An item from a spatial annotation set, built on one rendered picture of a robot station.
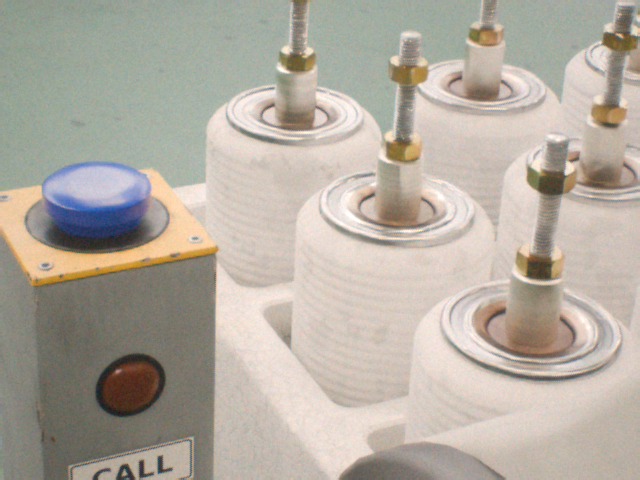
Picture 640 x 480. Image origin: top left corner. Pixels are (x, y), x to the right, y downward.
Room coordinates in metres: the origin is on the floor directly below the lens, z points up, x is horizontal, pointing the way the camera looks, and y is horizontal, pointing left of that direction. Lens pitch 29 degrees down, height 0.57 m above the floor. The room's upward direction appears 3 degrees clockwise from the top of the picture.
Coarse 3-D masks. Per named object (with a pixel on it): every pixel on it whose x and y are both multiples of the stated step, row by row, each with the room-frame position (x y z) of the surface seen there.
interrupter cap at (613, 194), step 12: (540, 144) 0.69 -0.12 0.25; (576, 144) 0.70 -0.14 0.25; (528, 156) 0.68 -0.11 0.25; (540, 156) 0.68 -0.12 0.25; (576, 156) 0.69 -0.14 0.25; (624, 156) 0.69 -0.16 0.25; (636, 156) 0.69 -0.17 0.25; (576, 168) 0.68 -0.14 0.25; (624, 168) 0.68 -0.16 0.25; (636, 168) 0.68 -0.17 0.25; (588, 180) 0.66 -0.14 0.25; (624, 180) 0.66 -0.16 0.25; (636, 180) 0.66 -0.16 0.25; (576, 192) 0.64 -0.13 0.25; (588, 192) 0.64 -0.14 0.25; (600, 192) 0.64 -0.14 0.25; (612, 192) 0.64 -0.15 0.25; (624, 192) 0.64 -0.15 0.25; (636, 192) 0.65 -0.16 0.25; (600, 204) 0.63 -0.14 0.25; (612, 204) 0.63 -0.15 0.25; (624, 204) 0.63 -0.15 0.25; (636, 204) 0.64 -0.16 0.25
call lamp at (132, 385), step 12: (120, 372) 0.44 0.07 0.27; (132, 372) 0.44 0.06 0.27; (144, 372) 0.44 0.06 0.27; (156, 372) 0.45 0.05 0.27; (108, 384) 0.44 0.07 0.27; (120, 384) 0.44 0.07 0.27; (132, 384) 0.44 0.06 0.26; (144, 384) 0.44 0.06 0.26; (156, 384) 0.45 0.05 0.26; (108, 396) 0.44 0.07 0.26; (120, 396) 0.44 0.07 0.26; (132, 396) 0.44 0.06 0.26; (144, 396) 0.44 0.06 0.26; (120, 408) 0.44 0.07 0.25; (132, 408) 0.44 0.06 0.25
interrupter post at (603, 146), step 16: (592, 128) 0.66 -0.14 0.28; (608, 128) 0.66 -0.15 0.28; (624, 128) 0.66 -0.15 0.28; (592, 144) 0.66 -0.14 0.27; (608, 144) 0.66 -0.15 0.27; (624, 144) 0.67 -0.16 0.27; (592, 160) 0.66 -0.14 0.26; (608, 160) 0.66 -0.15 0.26; (592, 176) 0.66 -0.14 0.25; (608, 176) 0.66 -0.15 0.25
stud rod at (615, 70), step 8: (616, 8) 0.67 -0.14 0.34; (624, 8) 0.67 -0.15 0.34; (632, 8) 0.67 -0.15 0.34; (616, 16) 0.67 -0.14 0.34; (624, 16) 0.67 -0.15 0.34; (632, 16) 0.67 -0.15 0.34; (616, 24) 0.67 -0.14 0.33; (624, 24) 0.67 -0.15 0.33; (632, 24) 0.67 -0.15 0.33; (624, 32) 0.67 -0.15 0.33; (608, 56) 0.67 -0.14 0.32; (616, 56) 0.67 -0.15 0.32; (624, 56) 0.67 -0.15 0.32; (608, 64) 0.67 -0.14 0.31; (616, 64) 0.67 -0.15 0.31; (624, 64) 0.67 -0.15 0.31; (608, 72) 0.67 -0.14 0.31; (616, 72) 0.67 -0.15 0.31; (624, 72) 0.67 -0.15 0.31; (608, 80) 0.67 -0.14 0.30; (616, 80) 0.67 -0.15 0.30; (608, 88) 0.67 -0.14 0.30; (616, 88) 0.67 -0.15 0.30; (608, 96) 0.67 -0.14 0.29; (616, 96) 0.67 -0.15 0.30; (608, 104) 0.67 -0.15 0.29; (616, 104) 0.67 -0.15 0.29
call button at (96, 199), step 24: (72, 168) 0.49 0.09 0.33; (96, 168) 0.49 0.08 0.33; (120, 168) 0.49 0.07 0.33; (48, 192) 0.47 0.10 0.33; (72, 192) 0.47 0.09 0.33; (96, 192) 0.47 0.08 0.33; (120, 192) 0.47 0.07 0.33; (144, 192) 0.47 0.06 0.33; (72, 216) 0.46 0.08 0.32; (96, 216) 0.46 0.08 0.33; (120, 216) 0.46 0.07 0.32
